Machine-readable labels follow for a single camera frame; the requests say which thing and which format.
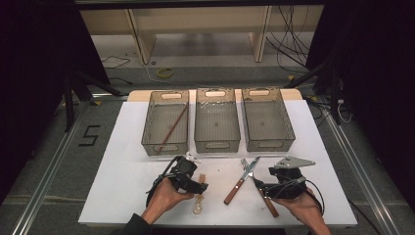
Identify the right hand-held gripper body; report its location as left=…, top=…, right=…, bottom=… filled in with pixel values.
left=268, top=156, right=317, bottom=201

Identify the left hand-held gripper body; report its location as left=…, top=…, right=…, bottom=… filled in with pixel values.
left=169, top=152, right=202, bottom=192

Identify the wooden handle metal fork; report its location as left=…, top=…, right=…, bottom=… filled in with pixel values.
left=240, top=158, right=281, bottom=218

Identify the small wooden spoon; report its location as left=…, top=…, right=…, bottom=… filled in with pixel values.
left=192, top=173, right=208, bottom=215

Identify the wooden handle metal knife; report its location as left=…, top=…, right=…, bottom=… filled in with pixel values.
left=223, top=156, right=261, bottom=206

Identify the brown wooden chopstick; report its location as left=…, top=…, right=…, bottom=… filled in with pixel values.
left=155, top=105, right=188, bottom=155
left=156, top=103, right=190, bottom=155

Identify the smoked clear plastic bin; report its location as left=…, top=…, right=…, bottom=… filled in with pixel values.
left=194, top=87, right=242, bottom=154
left=241, top=87, right=297, bottom=153
left=141, top=90, right=190, bottom=157

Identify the person's left hand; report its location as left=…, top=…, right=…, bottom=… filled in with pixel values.
left=142, top=177, right=196, bottom=225

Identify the person's right hand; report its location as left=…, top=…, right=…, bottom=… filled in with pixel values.
left=272, top=192, right=327, bottom=229

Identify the white table sheet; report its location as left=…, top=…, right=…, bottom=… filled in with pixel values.
left=77, top=98, right=358, bottom=227

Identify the black metal stand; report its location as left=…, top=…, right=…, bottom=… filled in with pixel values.
left=284, top=61, right=345, bottom=125

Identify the yellow tape roll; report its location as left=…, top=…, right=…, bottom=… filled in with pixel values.
left=157, top=67, right=175, bottom=79

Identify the black curtain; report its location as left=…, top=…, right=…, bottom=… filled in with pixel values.
left=0, top=0, right=111, bottom=204
left=306, top=0, right=415, bottom=210

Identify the black tripod stand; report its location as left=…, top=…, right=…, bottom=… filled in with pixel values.
left=63, top=69, right=122, bottom=133

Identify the aluminium floor rail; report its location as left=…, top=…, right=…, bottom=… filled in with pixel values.
left=321, top=107, right=394, bottom=235
left=12, top=100, right=91, bottom=235

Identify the white floor cable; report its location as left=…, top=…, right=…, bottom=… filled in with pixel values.
left=142, top=61, right=197, bottom=88

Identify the thin black floor cable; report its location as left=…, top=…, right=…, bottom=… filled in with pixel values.
left=100, top=55, right=131, bottom=71

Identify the beige wooden desk frame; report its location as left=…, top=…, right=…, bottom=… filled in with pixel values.
left=79, top=4, right=326, bottom=66

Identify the bundle of black cables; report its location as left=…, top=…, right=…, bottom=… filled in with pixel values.
left=265, top=5, right=315, bottom=71

